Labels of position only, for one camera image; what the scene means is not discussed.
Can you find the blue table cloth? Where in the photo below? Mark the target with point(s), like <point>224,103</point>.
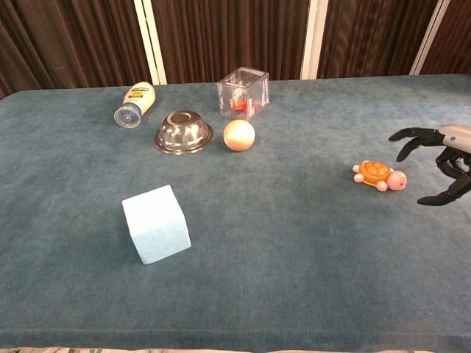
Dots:
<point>235,228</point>

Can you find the light blue foam cube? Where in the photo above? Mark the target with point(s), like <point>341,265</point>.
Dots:
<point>156,224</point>

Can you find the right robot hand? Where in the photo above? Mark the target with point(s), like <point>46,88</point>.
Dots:
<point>447,162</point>

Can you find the steel bowl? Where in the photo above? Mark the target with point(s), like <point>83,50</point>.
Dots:
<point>184,132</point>

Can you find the wooden ball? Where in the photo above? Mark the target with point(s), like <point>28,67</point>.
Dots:
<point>239,135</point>

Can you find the mayonnaise squeeze bottle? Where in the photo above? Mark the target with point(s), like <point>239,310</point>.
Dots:
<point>135,104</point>

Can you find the orange toy turtle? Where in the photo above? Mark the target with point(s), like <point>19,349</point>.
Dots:
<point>379,175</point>

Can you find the clear plastic box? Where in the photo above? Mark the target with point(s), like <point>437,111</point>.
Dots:
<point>243,93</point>

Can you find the white partition post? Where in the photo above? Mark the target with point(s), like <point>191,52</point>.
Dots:
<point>428,36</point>
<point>150,42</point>
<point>313,39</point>

